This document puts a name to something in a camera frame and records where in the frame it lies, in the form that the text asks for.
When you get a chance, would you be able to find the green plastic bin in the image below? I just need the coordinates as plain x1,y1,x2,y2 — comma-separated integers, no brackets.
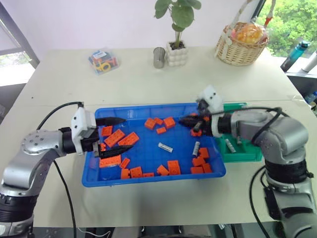
213,102,264,164

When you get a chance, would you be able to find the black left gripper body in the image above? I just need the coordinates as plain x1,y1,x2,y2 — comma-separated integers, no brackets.
80,126,108,160

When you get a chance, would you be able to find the blue plastic bin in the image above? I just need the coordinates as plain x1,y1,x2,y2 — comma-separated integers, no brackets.
81,102,227,188

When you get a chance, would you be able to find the wicker basket with handle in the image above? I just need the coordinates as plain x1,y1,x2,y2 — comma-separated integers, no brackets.
213,0,277,66

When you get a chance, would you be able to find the wrapped orange fruit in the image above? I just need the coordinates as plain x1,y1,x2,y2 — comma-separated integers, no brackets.
230,21,266,45

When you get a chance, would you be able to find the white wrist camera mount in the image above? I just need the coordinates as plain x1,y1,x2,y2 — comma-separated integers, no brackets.
70,107,97,156
197,85,225,138

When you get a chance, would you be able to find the white bubble plant pot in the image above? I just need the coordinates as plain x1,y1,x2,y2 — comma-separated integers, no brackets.
165,41,189,67

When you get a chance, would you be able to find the thin white cable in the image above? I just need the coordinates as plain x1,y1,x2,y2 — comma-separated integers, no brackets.
78,227,111,238

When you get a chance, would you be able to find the clear box of colourful parts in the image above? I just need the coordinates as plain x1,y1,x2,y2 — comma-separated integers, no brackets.
87,49,121,76

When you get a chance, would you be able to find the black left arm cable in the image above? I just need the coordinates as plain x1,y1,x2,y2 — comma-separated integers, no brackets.
36,101,85,238

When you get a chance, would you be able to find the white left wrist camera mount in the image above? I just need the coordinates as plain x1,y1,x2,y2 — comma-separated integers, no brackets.
70,107,97,156

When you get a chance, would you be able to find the metal cup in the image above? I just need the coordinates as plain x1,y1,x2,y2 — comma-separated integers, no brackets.
153,47,166,69

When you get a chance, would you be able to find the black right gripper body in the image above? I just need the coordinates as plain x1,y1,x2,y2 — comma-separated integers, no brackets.
197,99,213,136

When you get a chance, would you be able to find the clear plastic bottle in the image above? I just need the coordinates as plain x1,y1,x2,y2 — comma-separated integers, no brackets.
305,91,317,110

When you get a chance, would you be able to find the green leafy plant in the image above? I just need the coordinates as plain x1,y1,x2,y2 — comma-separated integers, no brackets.
154,0,202,49

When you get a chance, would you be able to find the blue water bottle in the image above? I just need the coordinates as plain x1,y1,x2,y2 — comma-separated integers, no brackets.
280,40,312,73

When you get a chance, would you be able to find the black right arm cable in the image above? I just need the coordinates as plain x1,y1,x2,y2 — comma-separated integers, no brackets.
210,106,290,145

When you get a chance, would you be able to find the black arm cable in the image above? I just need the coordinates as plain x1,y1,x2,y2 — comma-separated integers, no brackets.
210,106,290,145
36,101,85,238

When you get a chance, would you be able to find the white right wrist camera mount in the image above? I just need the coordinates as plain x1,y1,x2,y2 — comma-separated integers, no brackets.
197,85,225,138

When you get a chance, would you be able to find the dark window frame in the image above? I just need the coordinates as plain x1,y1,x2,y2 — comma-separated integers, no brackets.
0,0,41,88

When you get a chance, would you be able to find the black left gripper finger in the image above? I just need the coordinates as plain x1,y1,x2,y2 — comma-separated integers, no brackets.
100,145,135,160
96,116,128,126

